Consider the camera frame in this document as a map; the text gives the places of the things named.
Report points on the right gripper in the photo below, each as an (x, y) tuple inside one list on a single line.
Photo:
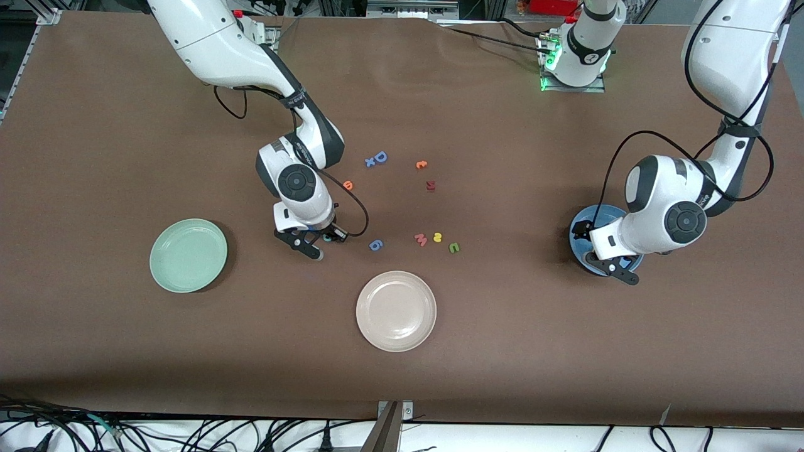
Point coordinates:
[(328, 231)]

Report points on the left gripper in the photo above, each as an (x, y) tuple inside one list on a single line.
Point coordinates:
[(583, 230)]

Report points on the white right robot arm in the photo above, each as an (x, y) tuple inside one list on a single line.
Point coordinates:
[(213, 37)]

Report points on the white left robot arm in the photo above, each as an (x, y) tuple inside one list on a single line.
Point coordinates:
[(728, 50)]

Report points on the blue plate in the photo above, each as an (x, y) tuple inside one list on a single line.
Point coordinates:
[(612, 216)]

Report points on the blue number 6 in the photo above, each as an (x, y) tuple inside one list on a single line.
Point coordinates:
[(375, 245)]

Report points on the blue letter D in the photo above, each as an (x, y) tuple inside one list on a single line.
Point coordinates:
[(380, 157)]

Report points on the beige plate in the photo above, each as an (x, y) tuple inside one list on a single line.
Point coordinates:
[(396, 311)]

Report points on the green plate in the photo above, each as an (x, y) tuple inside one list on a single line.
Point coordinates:
[(188, 255)]

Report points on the brown table cover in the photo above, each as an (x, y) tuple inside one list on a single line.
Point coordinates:
[(502, 351)]

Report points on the grey tape flap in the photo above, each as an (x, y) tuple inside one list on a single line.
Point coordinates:
[(666, 415)]

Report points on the black power plug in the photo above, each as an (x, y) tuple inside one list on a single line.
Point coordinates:
[(326, 442)]

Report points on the red box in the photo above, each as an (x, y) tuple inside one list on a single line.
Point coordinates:
[(553, 5)]

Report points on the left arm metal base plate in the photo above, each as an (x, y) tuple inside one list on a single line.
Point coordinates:
[(575, 90)]

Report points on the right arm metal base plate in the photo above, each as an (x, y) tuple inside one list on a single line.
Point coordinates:
[(272, 34)]

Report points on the metal table edge bracket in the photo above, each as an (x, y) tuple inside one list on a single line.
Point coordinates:
[(386, 433)]

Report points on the grey metal frame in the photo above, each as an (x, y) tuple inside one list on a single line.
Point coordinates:
[(411, 7)]

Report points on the aluminium table side rail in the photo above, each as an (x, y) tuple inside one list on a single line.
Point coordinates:
[(49, 16)]

